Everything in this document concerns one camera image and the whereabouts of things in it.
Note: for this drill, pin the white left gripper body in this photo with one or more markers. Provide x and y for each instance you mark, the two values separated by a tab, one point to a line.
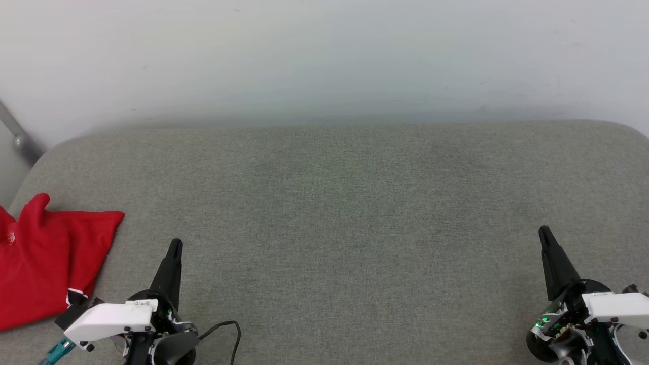
109	319

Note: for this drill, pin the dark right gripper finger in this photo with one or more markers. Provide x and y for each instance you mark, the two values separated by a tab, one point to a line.
557	268

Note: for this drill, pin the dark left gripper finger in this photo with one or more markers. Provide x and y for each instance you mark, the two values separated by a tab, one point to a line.
170	276

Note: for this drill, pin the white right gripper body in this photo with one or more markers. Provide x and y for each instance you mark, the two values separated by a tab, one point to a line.
618	309

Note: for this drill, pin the red basketball jersey white sleeves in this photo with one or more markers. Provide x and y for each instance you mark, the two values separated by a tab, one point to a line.
35	263

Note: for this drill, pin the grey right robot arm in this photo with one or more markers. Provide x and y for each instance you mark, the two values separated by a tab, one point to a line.
550	351

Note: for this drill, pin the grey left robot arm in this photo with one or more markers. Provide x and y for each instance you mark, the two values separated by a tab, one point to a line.
175	349

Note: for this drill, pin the grey fabric sofa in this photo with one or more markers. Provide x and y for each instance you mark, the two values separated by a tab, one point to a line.
334	228

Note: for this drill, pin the grey metal pole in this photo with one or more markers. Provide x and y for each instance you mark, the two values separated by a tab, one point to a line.
20	139

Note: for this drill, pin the teal left camera connector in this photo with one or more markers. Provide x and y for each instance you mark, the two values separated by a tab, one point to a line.
56	351

